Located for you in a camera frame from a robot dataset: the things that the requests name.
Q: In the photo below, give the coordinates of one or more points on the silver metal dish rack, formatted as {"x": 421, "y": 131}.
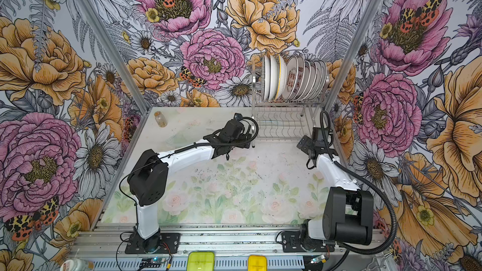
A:
{"x": 288, "y": 121}

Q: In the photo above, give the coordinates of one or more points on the white round container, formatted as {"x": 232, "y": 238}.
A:
{"x": 76, "y": 264}

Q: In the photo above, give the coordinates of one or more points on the green plastic box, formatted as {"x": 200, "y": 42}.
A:
{"x": 201, "y": 261}

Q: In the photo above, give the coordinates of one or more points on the white plate yellow rim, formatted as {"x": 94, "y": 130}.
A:
{"x": 282, "y": 77}

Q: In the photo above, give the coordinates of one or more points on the white plate red floral pattern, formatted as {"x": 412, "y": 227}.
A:
{"x": 291, "y": 80}

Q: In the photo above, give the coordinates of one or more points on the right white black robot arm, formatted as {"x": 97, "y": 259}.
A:
{"x": 347, "y": 216}

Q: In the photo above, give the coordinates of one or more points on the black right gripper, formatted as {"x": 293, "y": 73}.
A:
{"x": 305, "y": 143}

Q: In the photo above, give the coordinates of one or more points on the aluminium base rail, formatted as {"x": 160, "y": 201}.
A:
{"x": 231, "y": 245}

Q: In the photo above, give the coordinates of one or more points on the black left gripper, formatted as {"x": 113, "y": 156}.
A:
{"x": 242, "y": 143}

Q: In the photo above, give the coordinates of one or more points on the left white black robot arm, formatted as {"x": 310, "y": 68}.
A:
{"x": 148, "y": 180}

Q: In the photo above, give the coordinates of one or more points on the yellow plastic box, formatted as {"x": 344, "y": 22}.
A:
{"x": 257, "y": 263}

